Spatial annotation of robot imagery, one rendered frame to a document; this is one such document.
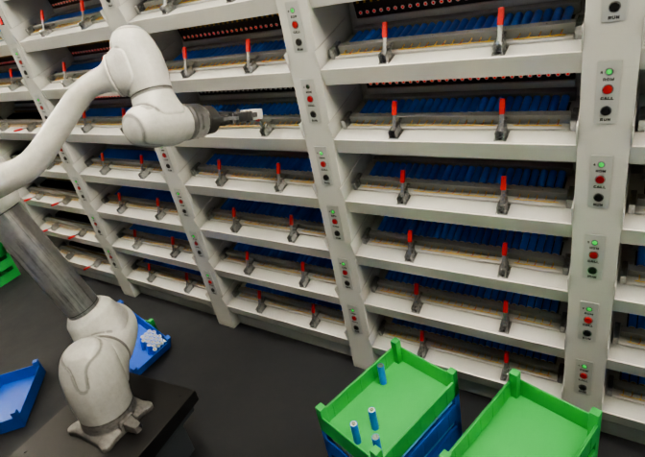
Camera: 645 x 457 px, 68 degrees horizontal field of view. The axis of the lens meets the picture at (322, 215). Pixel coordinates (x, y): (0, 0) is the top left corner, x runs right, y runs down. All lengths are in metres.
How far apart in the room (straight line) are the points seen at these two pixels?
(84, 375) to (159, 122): 0.72
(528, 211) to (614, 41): 0.42
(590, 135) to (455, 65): 0.32
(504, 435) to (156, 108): 1.09
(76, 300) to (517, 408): 1.25
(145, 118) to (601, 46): 0.94
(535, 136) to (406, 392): 0.70
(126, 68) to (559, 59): 0.93
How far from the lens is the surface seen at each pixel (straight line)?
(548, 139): 1.18
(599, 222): 1.23
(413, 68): 1.19
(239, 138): 1.57
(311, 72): 1.32
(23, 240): 1.58
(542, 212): 1.27
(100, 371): 1.51
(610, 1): 1.08
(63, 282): 1.62
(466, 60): 1.14
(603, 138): 1.14
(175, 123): 1.20
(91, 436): 1.64
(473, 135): 1.22
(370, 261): 1.51
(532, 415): 1.31
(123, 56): 1.24
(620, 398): 1.63
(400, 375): 1.38
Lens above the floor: 1.33
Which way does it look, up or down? 27 degrees down
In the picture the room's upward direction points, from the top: 12 degrees counter-clockwise
